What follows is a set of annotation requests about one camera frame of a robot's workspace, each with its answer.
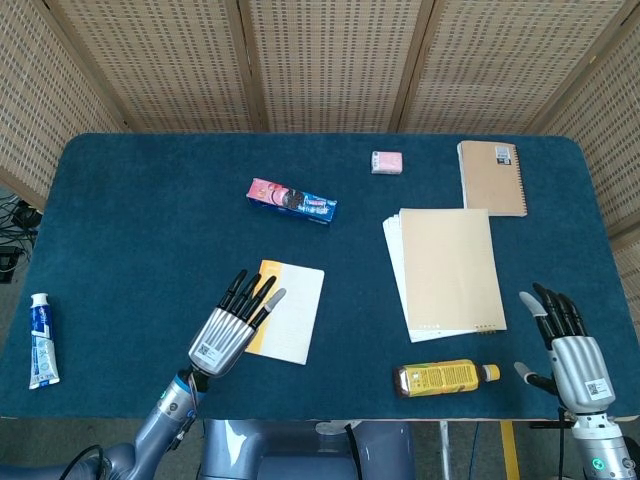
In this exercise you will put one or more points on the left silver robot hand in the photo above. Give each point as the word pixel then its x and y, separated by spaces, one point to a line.
pixel 225 340

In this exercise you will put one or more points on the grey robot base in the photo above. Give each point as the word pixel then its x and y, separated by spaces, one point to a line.
pixel 305 450

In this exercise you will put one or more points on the woven bamboo folding screen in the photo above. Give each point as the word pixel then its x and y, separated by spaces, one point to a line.
pixel 320 60

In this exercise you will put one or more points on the blue pink cookie box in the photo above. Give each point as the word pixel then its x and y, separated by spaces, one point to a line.
pixel 292 201

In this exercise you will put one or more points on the small brown spiral notebook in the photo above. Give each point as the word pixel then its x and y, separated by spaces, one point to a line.
pixel 492 177

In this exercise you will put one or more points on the yellow label drink bottle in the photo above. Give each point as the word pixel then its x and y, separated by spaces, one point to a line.
pixel 440 378

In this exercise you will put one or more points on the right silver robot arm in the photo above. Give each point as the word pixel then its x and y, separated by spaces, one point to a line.
pixel 600 447

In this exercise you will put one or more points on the large tan notepad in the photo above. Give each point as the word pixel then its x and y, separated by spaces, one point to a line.
pixel 445 275

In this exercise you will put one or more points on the white lined notebook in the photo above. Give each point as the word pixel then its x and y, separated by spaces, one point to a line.
pixel 295 315

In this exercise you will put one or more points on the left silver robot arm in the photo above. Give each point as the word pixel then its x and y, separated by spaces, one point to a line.
pixel 150 435

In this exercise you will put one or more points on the blue white toothpaste tube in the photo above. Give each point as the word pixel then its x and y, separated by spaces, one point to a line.
pixel 42 342

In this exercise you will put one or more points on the pink tissue pack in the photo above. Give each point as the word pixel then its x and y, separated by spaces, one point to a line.
pixel 386 162

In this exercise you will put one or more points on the blue table cloth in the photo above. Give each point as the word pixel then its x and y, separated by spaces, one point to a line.
pixel 150 225

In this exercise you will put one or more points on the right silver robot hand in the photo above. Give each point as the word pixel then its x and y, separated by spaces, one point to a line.
pixel 580 369

